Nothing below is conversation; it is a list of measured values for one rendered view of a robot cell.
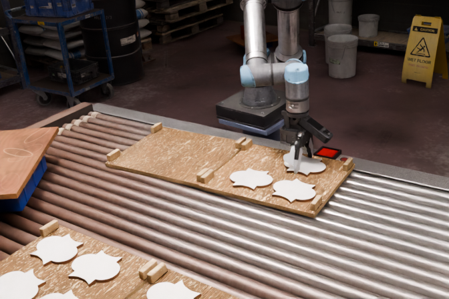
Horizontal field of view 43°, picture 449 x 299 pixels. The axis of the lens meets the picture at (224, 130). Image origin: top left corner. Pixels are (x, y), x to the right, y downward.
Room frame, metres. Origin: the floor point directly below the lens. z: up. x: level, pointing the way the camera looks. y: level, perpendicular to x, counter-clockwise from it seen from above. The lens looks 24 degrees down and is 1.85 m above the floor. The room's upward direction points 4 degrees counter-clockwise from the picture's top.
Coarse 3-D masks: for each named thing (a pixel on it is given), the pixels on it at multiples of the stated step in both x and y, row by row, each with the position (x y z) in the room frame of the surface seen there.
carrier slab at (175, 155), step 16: (144, 144) 1.99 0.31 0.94; (160, 144) 1.98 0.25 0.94; (176, 144) 1.96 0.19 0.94; (192, 144) 1.95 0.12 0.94; (208, 144) 1.94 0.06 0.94; (224, 144) 1.93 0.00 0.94; (112, 160) 1.87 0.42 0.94; (128, 160) 1.86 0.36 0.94; (144, 160) 1.85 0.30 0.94; (160, 160) 1.84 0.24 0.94; (176, 160) 1.83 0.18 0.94; (192, 160) 1.82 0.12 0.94; (208, 160) 1.81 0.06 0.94; (224, 160) 1.80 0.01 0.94; (160, 176) 1.72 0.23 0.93; (176, 176) 1.71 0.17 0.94; (192, 176) 1.70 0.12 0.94
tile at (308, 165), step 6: (306, 162) 1.71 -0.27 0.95; (312, 162) 1.71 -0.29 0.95; (318, 162) 1.71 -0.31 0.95; (288, 168) 1.69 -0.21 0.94; (300, 168) 1.68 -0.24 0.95; (306, 168) 1.67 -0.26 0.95; (312, 168) 1.67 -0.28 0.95; (318, 168) 1.67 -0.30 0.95; (324, 168) 1.66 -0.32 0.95; (306, 174) 1.63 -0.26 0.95
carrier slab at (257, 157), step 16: (256, 144) 1.91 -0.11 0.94; (240, 160) 1.79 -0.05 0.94; (256, 160) 1.78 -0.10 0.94; (272, 160) 1.77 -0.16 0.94; (336, 160) 1.73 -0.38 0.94; (224, 176) 1.68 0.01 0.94; (272, 176) 1.65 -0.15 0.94; (288, 176) 1.64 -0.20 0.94; (304, 176) 1.64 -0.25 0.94; (320, 176) 1.63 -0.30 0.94; (336, 176) 1.62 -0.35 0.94; (224, 192) 1.58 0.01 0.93; (240, 192) 1.56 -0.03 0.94; (256, 192) 1.56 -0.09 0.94; (272, 192) 1.55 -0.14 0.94; (320, 192) 1.53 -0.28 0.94; (288, 208) 1.45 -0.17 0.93; (304, 208) 1.44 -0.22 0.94; (320, 208) 1.45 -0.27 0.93
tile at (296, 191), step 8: (280, 184) 1.58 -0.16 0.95; (288, 184) 1.57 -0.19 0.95; (296, 184) 1.57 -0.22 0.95; (304, 184) 1.57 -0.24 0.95; (280, 192) 1.53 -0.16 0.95; (288, 192) 1.52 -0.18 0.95; (296, 192) 1.52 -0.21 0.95; (304, 192) 1.52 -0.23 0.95; (312, 192) 1.51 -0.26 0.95; (288, 200) 1.49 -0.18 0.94; (296, 200) 1.49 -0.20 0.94; (304, 200) 1.48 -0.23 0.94
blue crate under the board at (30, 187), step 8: (40, 168) 1.80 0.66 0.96; (32, 176) 1.72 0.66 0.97; (40, 176) 1.79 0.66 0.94; (32, 184) 1.70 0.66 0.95; (24, 192) 1.62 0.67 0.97; (32, 192) 1.68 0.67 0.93; (0, 200) 1.58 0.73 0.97; (8, 200) 1.58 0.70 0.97; (16, 200) 1.58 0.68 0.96; (24, 200) 1.61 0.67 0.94; (0, 208) 1.58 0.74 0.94; (8, 208) 1.58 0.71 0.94; (16, 208) 1.58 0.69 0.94
